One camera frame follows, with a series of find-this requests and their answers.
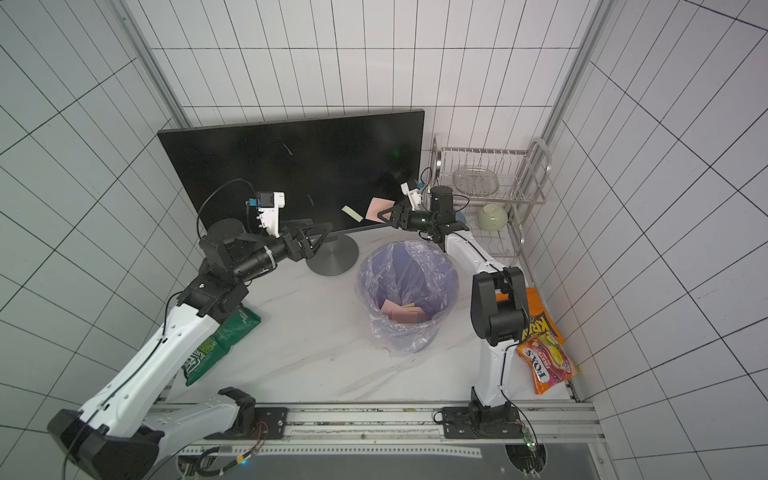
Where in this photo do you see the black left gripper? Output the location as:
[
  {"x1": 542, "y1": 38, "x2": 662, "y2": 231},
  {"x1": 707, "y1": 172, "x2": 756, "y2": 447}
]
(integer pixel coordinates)
[{"x1": 234, "y1": 219, "x2": 334, "y2": 280}]

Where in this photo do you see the green sticky strip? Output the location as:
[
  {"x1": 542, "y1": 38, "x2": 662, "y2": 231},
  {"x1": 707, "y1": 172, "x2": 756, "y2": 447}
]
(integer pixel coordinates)
[{"x1": 342, "y1": 205, "x2": 364, "y2": 222}]

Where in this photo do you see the small pink sticky note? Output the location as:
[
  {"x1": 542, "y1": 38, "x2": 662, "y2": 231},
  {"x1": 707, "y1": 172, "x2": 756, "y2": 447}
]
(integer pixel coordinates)
[{"x1": 381, "y1": 300, "x2": 427, "y2": 324}]

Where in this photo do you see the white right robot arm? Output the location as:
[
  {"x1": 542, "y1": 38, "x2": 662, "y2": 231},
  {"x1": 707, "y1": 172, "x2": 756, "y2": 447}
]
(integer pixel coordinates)
[{"x1": 376, "y1": 180, "x2": 530, "y2": 413}]

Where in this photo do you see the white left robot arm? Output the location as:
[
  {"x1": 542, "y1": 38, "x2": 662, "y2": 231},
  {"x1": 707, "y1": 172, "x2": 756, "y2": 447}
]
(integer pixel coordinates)
[{"x1": 47, "y1": 219, "x2": 332, "y2": 479}]

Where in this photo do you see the black computer monitor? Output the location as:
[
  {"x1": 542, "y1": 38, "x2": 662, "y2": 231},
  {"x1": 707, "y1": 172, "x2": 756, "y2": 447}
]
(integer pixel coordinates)
[{"x1": 159, "y1": 110, "x2": 425, "y2": 276}]

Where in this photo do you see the trash bin with plastic liner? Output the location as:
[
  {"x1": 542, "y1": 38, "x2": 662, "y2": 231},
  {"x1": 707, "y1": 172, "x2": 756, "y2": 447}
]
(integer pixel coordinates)
[{"x1": 356, "y1": 240, "x2": 460, "y2": 355}]

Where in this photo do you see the green bowl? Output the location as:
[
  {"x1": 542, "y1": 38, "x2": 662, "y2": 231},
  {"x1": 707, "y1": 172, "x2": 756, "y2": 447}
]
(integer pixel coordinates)
[{"x1": 477, "y1": 203, "x2": 509, "y2": 232}]

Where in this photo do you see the metal dish rack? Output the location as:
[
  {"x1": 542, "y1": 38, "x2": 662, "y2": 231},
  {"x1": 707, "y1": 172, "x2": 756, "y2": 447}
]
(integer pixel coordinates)
[{"x1": 429, "y1": 136, "x2": 552, "y2": 263}]

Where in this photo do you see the green snack bag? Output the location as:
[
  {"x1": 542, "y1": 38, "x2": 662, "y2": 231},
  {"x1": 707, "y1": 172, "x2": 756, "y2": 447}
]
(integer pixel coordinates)
[{"x1": 182, "y1": 306, "x2": 261, "y2": 387}]

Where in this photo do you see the orange snack bag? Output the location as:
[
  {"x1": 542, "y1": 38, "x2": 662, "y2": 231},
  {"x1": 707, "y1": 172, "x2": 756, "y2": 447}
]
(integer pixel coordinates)
[{"x1": 518, "y1": 287, "x2": 566, "y2": 345}]

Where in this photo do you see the pink candy bag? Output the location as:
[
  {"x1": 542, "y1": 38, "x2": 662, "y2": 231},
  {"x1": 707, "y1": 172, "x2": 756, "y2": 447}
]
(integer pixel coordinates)
[{"x1": 516, "y1": 331, "x2": 581, "y2": 395}]

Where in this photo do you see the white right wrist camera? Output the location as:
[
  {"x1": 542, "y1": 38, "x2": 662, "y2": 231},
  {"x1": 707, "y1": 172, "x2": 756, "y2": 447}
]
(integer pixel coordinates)
[{"x1": 400, "y1": 180, "x2": 423, "y2": 210}]

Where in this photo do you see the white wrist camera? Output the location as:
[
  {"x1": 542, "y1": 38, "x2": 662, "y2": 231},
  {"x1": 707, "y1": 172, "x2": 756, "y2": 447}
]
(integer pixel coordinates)
[
  {"x1": 245, "y1": 192, "x2": 285, "y2": 237},
  {"x1": 400, "y1": 180, "x2": 423, "y2": 210}
]

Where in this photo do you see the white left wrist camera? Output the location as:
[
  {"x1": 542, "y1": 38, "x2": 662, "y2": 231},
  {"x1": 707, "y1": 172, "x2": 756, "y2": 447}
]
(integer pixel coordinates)
[{"x1": 245, "y1": 192, "x2": 285, "y2": 237}]

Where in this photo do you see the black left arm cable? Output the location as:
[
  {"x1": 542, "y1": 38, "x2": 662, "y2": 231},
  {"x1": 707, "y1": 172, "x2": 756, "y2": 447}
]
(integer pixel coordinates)
[{"x1": 196, "y1": 177, "x2": 256, "y2": 241}]

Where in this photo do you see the metal mounting rail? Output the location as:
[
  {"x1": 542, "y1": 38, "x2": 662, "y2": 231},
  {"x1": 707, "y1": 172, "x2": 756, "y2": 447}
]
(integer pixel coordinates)
[{"x1": 135, "y1": 400, "x2": 616, "y2": 479}]

